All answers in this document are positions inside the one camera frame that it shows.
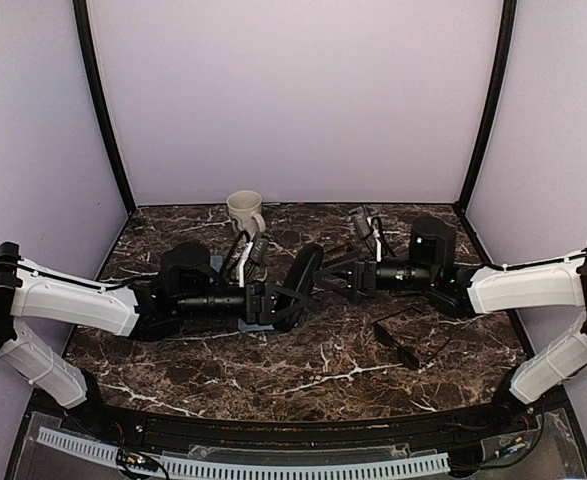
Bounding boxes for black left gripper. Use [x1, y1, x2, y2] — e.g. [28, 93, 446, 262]
[176, 279, 309, 327]

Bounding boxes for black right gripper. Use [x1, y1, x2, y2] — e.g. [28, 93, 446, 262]
[313, 249, 437, 304]

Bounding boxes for black hard glasses case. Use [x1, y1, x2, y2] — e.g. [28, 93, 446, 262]
[273, 243, 324, 333]

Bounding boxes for light blue cleaning cloth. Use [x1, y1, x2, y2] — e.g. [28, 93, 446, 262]
[237, 320, 274, 333]

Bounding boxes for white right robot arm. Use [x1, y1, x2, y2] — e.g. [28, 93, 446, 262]
[314, 216, 587, 434]

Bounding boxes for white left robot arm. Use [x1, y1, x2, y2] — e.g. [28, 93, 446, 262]
[0, 242, 322, 439]

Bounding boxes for blue textured glasses case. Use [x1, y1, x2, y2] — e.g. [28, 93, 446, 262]
[210, 255, 224, 271]

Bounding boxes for cream ceramic mug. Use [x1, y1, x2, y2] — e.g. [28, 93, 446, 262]
[226, 190, 267, 239]

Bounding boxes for black frame sunglasses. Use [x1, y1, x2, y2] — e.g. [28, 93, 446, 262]
[371, 307, 457, 372]

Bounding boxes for white slotted cable duct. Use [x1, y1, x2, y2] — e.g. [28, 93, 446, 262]
[36, 427, 450, 480]

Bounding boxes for right black frame post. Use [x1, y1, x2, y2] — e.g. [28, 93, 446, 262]
[455, 0, 518, 215]

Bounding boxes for black frame post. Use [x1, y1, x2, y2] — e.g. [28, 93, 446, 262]
[455, 0, 518, 215]
[72, 0, 137, 215]

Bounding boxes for left black frame post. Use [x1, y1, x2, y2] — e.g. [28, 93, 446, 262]
[72, 0, 137, 215]

